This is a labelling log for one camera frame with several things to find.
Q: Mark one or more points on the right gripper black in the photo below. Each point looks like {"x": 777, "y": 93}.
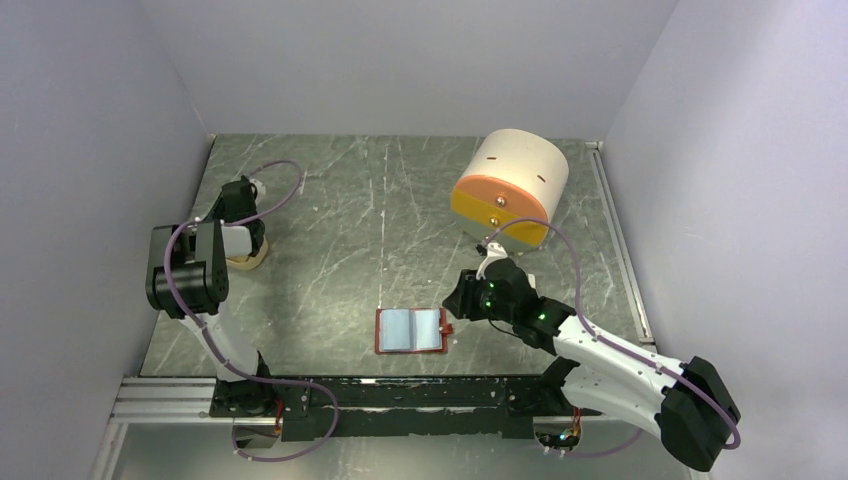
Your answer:
{"x": 462, "y": 299}

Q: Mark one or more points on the cream cylindrical drawer box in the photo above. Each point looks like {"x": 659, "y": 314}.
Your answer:
{"x": 513, "y": 177}

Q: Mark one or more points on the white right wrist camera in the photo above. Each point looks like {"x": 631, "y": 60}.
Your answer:
{"x": 490, "y": 253}

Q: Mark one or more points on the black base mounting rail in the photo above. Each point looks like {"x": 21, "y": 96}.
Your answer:
{"x": 306, "y": 410}

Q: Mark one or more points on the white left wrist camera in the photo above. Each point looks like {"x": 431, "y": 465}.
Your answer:
{"x": 259, "y": 188}

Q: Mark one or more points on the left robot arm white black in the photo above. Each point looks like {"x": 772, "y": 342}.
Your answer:
{"x": 187, "y": 279}

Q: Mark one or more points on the aluminium frame rail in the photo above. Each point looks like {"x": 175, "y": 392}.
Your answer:
{"x": 162, "y": 400}

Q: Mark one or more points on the red leather card holder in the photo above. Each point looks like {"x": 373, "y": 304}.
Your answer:
{"x": 401, "y": 331}

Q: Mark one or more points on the gold metal card tray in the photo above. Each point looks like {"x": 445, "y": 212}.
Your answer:
{"x": 249, "y": 262}

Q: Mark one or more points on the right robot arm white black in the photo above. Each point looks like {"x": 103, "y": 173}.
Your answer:
{"x": 684, "y": 404}

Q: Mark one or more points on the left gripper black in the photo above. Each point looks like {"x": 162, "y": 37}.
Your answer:
{"x": 223, "y": 203}

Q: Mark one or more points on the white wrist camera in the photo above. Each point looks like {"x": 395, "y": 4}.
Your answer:
{"x": 259, "y": 188}
{"x": 490, "y": 253}

